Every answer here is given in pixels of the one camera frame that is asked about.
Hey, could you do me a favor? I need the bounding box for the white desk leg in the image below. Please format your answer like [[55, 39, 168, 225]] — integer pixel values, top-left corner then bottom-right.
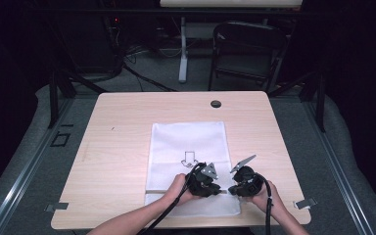
[[177, 16, 190, 84]]

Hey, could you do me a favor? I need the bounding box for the black folding chair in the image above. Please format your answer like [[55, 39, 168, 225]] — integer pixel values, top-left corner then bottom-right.
[[208, 21, 289, 94]]

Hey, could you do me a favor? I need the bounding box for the black frame post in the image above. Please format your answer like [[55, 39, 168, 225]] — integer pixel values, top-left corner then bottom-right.
[[315, 71, 327, 133], [47, 69, 61, 129]]

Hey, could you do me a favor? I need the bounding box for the black floor cable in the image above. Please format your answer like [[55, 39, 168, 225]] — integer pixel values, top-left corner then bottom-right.
[[121, 63, 178, 93]]

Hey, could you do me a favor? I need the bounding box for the black computer tower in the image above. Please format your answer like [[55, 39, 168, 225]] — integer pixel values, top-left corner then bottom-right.
[[58, 13, 122, 74]]

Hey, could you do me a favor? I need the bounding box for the white mesh bag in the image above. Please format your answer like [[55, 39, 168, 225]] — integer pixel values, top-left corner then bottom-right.
[[144, 120, 242, 218]]

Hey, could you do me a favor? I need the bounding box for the person's left hand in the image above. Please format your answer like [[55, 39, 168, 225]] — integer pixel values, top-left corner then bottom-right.
[[164, 174, 201, 208]]

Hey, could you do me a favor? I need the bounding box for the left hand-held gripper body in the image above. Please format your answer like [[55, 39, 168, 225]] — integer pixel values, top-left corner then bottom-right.
[[185, 162, 219, 197]]

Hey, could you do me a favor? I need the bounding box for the aluminium floor rail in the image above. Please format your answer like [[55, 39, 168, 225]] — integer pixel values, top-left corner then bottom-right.
[[0, 97, 76, 235], [302, 97, 376, 235]]

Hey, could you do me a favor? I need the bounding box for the grey metal table bracket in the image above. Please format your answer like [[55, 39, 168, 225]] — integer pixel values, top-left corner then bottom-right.
[[44, 202, 70, 213], [294, 197, 318, 211]]

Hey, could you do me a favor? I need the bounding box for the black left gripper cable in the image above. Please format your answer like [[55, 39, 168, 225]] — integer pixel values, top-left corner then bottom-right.
[[136, 162, 208, 235]]

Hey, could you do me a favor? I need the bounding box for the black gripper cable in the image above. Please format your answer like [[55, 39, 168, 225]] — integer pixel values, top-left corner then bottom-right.
[[136, 162, 208, 235], [258, 175, 273, 235]]

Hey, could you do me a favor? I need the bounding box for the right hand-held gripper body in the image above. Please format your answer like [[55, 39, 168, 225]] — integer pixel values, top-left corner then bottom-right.
[[229, 154, 263, 197]]

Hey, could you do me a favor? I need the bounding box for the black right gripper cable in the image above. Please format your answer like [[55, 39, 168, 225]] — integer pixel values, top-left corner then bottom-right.
[[258, 175, 273, 235]]

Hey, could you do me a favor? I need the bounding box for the black horizontal frame bar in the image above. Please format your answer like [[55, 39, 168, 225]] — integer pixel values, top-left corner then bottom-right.
[[28, 8, 341, 19]]

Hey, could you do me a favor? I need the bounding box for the person's right hand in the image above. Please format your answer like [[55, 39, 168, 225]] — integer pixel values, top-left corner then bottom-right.
[[244, 181, 285, 218]]

